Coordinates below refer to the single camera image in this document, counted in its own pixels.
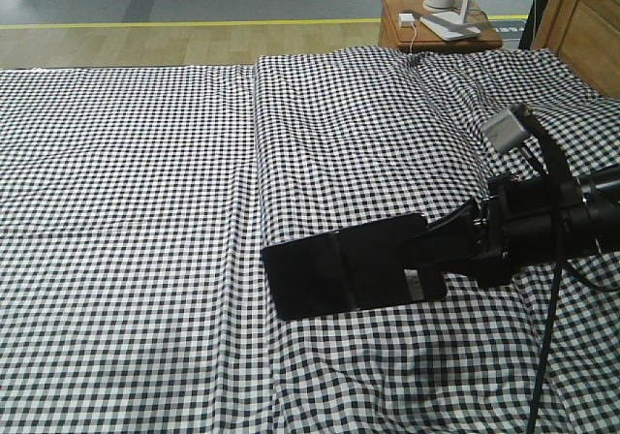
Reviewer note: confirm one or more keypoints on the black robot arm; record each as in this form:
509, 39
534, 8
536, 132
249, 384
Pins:
600, 193

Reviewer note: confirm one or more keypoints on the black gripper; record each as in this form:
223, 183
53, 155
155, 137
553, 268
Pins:
528, 222

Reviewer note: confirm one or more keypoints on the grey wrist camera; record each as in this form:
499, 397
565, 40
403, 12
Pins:
505, 130

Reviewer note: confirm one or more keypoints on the wooden headboard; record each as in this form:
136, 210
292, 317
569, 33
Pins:
585, 35

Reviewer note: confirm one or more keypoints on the white desk lamp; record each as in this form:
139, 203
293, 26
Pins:
455, 24

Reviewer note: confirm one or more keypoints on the white power adapter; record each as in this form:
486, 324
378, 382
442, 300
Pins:
406, 20

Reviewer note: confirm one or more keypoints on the black folding phone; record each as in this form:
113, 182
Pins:
356, 268

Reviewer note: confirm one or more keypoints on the checkered quilt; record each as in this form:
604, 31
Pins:
369, 133

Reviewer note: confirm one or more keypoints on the checkered bed sheet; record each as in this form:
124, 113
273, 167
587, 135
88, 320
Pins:
132, 295

